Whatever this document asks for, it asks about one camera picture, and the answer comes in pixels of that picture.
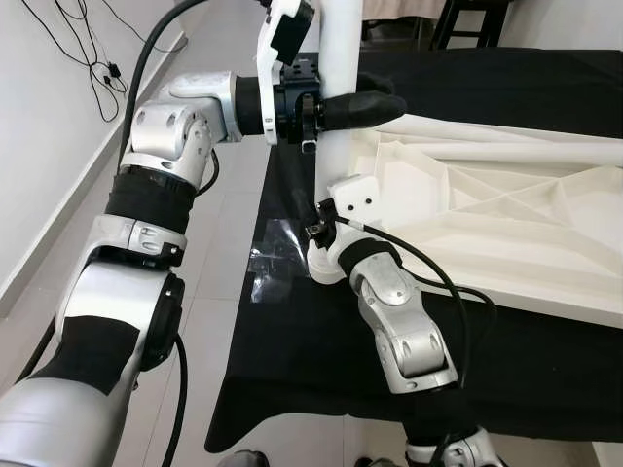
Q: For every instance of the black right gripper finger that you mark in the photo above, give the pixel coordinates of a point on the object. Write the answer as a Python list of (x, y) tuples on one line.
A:
[(302, 190)]

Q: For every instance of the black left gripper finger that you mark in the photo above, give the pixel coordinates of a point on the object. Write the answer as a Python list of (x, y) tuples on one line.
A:
[(375, 82), (365, 109)]

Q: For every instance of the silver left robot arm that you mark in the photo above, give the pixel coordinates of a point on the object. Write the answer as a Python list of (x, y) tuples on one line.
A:
[(127, 253)]

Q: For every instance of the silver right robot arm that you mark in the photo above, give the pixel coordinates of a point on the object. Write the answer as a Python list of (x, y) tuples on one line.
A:
[(404, 321)]

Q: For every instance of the white plastic children table top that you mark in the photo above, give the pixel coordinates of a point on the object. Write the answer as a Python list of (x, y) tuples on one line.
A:
[(526, 233)]

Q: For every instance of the beige cloth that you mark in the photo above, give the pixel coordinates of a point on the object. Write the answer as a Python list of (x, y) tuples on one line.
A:
[(404, 10)]

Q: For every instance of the black stool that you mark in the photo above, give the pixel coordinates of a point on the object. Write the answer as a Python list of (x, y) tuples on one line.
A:
[(472, 21)]

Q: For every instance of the black tablecloth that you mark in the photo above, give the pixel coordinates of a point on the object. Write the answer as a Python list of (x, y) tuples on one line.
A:
[(321, 389)]

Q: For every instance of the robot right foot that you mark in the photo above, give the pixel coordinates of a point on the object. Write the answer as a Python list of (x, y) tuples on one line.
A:
[(375, 462)]

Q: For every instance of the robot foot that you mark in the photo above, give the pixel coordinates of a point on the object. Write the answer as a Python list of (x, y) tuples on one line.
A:
[(375, 462), (243, 459)]

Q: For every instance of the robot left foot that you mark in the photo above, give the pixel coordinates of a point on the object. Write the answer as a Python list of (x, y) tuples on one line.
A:
[(243, 459)]

